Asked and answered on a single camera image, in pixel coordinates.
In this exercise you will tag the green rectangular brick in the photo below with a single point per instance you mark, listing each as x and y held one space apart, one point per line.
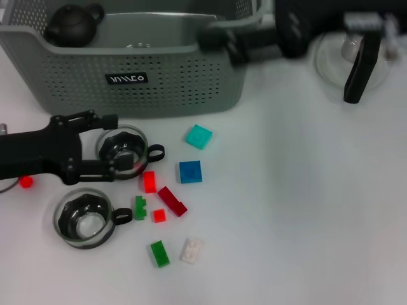
160 254

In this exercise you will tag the teal square brick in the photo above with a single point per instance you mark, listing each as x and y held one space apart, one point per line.
198 136

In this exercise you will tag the small red square brick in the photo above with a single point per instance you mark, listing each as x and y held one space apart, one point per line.
159 216

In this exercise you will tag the left gripper silver connector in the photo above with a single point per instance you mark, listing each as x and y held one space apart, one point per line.
2 128

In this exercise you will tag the green notched brick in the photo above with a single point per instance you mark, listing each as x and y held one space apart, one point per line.
139 209

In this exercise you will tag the dark clay teapot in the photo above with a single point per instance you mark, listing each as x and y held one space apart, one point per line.
73 27

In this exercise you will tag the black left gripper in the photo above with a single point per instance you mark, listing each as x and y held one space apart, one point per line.
38 152

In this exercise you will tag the grey perforated storage bin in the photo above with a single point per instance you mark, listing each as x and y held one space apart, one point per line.
79 95

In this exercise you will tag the bright red rectangular brick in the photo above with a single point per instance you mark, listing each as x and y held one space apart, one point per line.
149 182

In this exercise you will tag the gripper silver connector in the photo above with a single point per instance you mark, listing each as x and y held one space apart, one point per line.
391 35
2 128

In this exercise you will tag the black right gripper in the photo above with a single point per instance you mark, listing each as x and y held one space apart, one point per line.
297 28

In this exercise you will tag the tiny red cube brick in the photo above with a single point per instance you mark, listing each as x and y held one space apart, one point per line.
26 182

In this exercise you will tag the dark red long brick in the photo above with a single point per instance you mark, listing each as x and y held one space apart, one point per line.
171 201

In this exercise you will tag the blue square brick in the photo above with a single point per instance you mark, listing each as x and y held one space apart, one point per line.
190 171

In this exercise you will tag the right gripper silver connector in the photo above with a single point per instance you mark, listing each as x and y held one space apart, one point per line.
391 35

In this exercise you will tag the white toy brick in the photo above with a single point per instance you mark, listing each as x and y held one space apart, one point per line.
191 251

